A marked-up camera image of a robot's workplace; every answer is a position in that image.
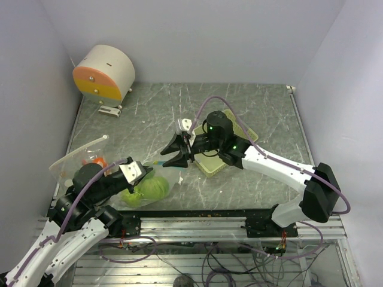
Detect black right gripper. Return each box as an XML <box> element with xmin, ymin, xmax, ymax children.
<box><xmin>160</xmin><ymin>132</ymin><xmax>222</xmax><ymax>167</ymax></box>

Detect clear blue-zipper plastic bag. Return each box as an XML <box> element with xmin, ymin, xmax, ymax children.
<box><xmin>109</xmin><ymin>161</ymin><xmax>184</xmax><ymax>210</ymax></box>

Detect light green cabbage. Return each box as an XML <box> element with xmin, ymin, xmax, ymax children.
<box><xmin>137</xmin><ymin>176</ymin><xmax>169</xmax><ymax>200</ymax></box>

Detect green custard apple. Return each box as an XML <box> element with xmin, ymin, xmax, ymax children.
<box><xmin>120</xmin><ymin>191</ymin><xmax>142</xmax><ymax>208</ymax></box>

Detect clear polka dot zip bag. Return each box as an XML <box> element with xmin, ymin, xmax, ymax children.
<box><xmin>49</xmin><ymin>135</ymin><xmax>111</xmax><ymax>188</ymax></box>

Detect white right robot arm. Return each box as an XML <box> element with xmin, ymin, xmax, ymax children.
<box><xmin>161</xmin><ymin>111</ymin><xmax>339</xmax><ymax>237</ymax></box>

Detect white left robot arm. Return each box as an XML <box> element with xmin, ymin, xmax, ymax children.
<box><xmin>1</xmin><ymin>158</ymin><xmax>153</xmax><ymax>286</ymax></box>

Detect pale green plastic basket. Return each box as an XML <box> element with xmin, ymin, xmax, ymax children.
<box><xmin>191</xmin><ymin>109</ymin><xmax>259</xmax><ymax>179</ymax></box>

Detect round cream drawer cabinet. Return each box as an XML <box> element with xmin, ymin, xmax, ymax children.
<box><xmin>72</xmin><ymin>44</ymin><xmax>136</xmax><ymax>108</ymax></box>

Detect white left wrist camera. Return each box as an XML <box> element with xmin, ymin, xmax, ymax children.
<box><xmin>119</xmin><ymin>161</ymin><xmax>146</xmax><ymax>185</ymax></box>

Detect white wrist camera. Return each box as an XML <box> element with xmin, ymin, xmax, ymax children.
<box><xmin>119</xmin><ymin>161</ymin><xmax>146</xmax><ymax>185</ymax></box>
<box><xmin>175</xmin><ymin>118</ymin><xmax>196</xmax><ymax>145</ymax></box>

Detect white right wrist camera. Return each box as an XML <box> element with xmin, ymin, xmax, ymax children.
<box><xmin>175</xmin><ymin>118</ymin><xmax>196</xmax><ymax>145</ymax></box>

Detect small white metal bracket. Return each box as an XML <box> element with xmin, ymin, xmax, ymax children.
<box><xmin>98</xmin><ymin>105</ymin><xmax>121</xmax><ymax>118</ymax></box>

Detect aluminium rail base frame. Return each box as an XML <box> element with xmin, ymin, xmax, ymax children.
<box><xmin>107</xmin><ymin>209</ymin><xmax>346</xmax><ymax>242</ymax></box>

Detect loose cables under table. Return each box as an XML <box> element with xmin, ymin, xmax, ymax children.
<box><xmin>98</xmin><ymin>233</ymin><xmax>333</xmax><ymax>287</ymax></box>

